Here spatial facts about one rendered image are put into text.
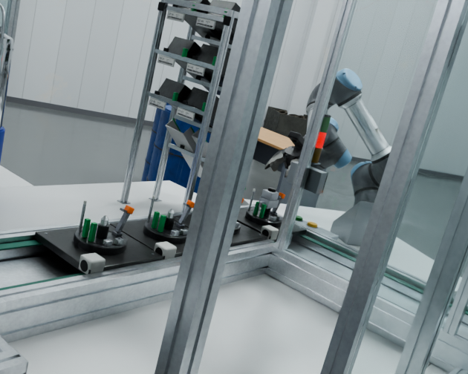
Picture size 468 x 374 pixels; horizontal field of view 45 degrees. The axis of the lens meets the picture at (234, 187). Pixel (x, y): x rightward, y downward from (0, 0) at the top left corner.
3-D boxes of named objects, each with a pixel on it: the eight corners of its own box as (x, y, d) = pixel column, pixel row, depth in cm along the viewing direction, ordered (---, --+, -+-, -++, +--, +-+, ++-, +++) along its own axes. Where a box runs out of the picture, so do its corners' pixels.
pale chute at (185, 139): (193, 174, 244) (200, 167, 246) (211, 183, 235) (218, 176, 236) (164, 125, 226) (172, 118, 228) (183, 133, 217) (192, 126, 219)
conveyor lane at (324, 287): (250, 232, 227) (256, 208, 225) (453, 332, 179) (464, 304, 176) (203, 240, 205) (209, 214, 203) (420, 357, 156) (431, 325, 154)
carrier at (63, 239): (107, 229, 167) (114, 189, 164) (161, 263, 153) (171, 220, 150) (33, 238, 148) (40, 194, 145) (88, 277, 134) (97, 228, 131)
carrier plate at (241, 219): (256, 211, 225) (258, 206, 225) (306, 234, 211) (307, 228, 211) (218, 216, 207) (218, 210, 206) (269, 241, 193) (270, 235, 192)
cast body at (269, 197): (267, 203, 211) (273, 185, 209) (277, 208, 208) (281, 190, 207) (254, 205, 204) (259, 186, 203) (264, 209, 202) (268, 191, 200)
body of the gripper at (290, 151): (299, 176, 210) (318, 158, 216) (297, 157, 204) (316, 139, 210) (283, 169, 214) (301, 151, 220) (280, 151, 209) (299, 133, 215)
